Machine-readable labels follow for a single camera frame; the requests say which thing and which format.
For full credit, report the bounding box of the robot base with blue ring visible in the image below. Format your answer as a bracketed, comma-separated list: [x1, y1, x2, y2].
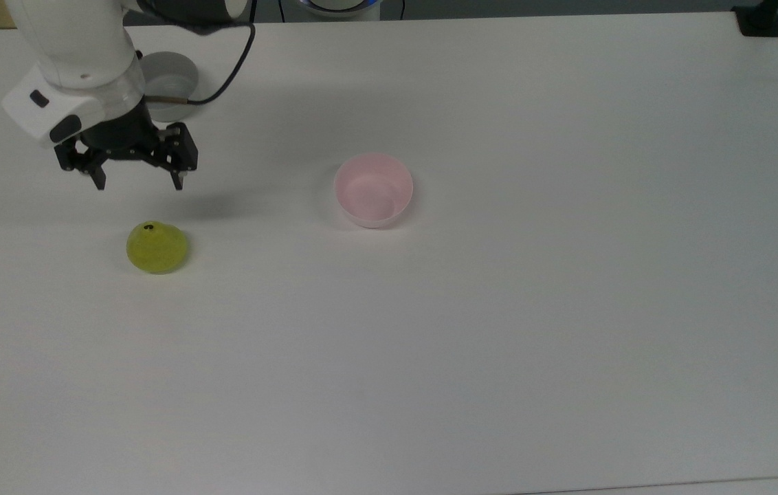
[296, 0, 386, 18]

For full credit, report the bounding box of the black table clamp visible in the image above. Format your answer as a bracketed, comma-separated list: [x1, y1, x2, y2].
[733, 0, 778, 38]

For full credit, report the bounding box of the green yellow pear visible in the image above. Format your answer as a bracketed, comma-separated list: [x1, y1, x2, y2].
[126, 221, 190, 275]

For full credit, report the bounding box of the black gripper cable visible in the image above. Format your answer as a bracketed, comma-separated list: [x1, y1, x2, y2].
[144, 0, 257, 107]

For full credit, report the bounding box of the grey plastic bowl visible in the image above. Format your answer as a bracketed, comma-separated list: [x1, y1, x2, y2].
[136, 52, 201, 124]

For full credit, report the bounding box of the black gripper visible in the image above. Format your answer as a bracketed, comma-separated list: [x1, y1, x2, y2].
[53, 103, 199, 193]

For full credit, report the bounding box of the pink plastic bowl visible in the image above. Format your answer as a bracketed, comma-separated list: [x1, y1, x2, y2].
[333, 153, 414, 230]

